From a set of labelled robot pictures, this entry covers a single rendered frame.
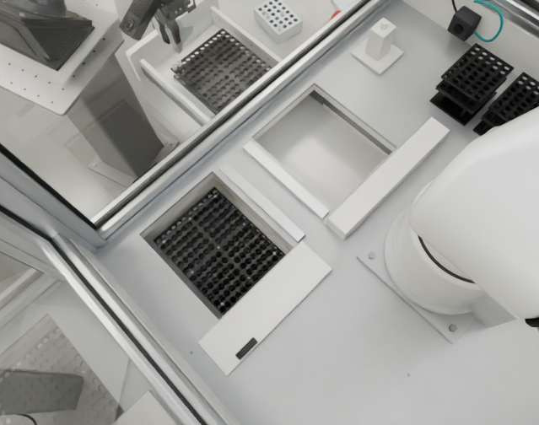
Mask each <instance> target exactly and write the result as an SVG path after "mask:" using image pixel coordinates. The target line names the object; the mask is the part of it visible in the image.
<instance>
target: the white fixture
mask: <svg viewBox="0 0 539 425"><path fill-rule="evenodd" d="M395 32H396V26H395V25H394V24H392V23H391V22H389V21H388V20H387V19H384V18H383V19H381V20H380V21H379V22H378V23H376V24H375V25H374V26H373V27H372V28H371V29H370V31H369V37H368V38H367V39H366V40H364V41H363V42H362V43H361V44H360V45H358V46H357V47H356V48H355V49H354V50H353V51H351V53H350V54H351V55H352V56H354V57H355V58H356V59H358V60H359V61H360V62H362V63H363V64H364V65H365V66H367V67H368V68H370V69H371V70H372V71H374V72H375V73H377V74H378V75H381V74H382V73H383V72H384V71H385V70H386V69H387V68H388V67H389V66H391V65H392V64H393V63H394V62H395V61H396V60H397V59H398V58H400V57H401V56H402V55H403V53H404V52H403V51H401V50H400V49H399V48H397V47H396V46H394V45H392V41H393V38H394V34H395Z"/></svg>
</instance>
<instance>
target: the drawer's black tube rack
mask: <svg viewBox="0 0 539 425"><path fill-rule="evenodd" d="M221 196H223V197H221ZM226 201H228V202H229V203H227V202H226ZM231 206H233V207H234V208H232V207H231ZM238 212H240V213H238ZM186 216H187V215H186ZM187 217H188V216H187ZM243 217H245V219H244V218H243ZM251 224H252V225H253V227H252V226H251ZM256 229H258V230H259V232H258V231H257V230H256ZM263 235H264V236H265V238H264V237H263ZM268 241H270V242H271V244H270V243H269V242H268ZM273 246H275V247H277V246H276V245H275V244H274V243H273V242H272V241H271V240H270V239H269V238H268V237H267V236H266V235H265V234H264V233H263V232H262V231H261V230H260V229H259V228H258V227H257V226H255V224H254V223H253V222H251V221H250V220H249V219H248V218H247V217H246V216H245V215H244V214H243V213H242V212H241V211H240V210H239V209H238V208H237V207H236V206H235V205H234V204H233V203H232V202H230V201H229V200H228V199H227V198H226V197H225V196H224V195H223V194H222V193H221V192H219V193H218V194H217V195H214V198H213V199H212V200H211V201H210V202H208V203H207V204H206V205H205V206H204V207H202V208H201V209H200V210H199V211H198V212H197V213H196V214H194V215H193V216H192V217H191V218H189V220H187V221H186V222H185V223H184V224H183V225H182V226H181V227H179V228H178V229H177V230H176V231H175V232H174V233H173V234H172V235H171V236H170V237H169V238H168V239H166V240H163V243H162V244H161V245H160V246H159V248H160V249H161V250H162V251H163V252H164V253H165V254H166V255H167V256H168V257H169V258H170V259H171V260H172V261H173V262H174V263H175V264H176V266H177V267H178V268H179V269H180V270H181V271H182V272H183V273H184V274H185V275H186V276H187V277H188V279H189V280H190V281H191V282H192V283H193V284H194V285H195V286H196V287H197V288H198V289H199V290H200V292H201V293H202V294H203V295H204V296H205V297H206V298H207V299H208V300H209V301H210V302H211V303H212V305H213V306H214V307H215V308H216V309H217V310H218V311H219V312H220V313H221V314H222V315H223V316H224V315H225V314H226V313H227V312H228V311H229V310H230V309H231V308H232V307H233V306H234V305H235V304H236V303H237V302H238V301H239V300H240V299H241V298H242V297H243V296H244V295H245V294H247V293H248V292H249V291H250V290H251V289H252V288H253V287H254V286H255V285H256V284H257V283H258V282H259V281H260V280H261V279H262V278H263V277H264V276H265V275H266V274H267V273H268V272H269V271H270V270H271V269H272V268H273V267H275V266H276V265H277V264H278V263H279V262H280V261H281V260H282V259H283V258H284V257H285V256H286V255H285V254H284V253H283V252H282V251H281V250H280V249H279V248H278V247H277V249H275V248H274V247H273ZM280 252H282V253H283V254H281V253H280Z"/></svg>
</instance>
